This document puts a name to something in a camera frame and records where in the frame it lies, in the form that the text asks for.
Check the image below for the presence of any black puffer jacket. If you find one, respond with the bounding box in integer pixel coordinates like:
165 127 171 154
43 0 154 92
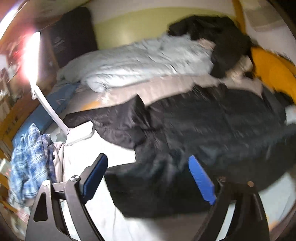
64 84 295 218

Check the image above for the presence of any black clothes pile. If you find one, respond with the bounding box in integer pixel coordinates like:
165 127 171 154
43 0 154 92
168 15 251 78

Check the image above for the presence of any blue plaid shirt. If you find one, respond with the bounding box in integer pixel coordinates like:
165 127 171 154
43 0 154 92
9 123 57 206

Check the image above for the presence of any blue pillow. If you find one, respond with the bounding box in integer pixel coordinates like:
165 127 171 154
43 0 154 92
11 82 80 149

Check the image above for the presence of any beige crumpled garment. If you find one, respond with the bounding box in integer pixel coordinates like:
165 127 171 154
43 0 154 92
197 39 253 83

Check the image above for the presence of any orange pillow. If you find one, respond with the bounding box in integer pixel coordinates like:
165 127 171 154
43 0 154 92
251 47 295 101

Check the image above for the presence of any light blue duvet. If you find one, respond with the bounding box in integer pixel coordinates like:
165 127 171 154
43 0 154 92
57 34 213 92

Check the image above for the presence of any white lamp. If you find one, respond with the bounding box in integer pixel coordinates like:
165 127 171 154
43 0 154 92
21 31 94 145

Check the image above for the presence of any dark headboard cushion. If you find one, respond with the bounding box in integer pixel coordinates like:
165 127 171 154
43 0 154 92
49 6 98 68

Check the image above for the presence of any wooden bed frame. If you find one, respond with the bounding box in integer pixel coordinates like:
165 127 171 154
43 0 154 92
232 0 246 34

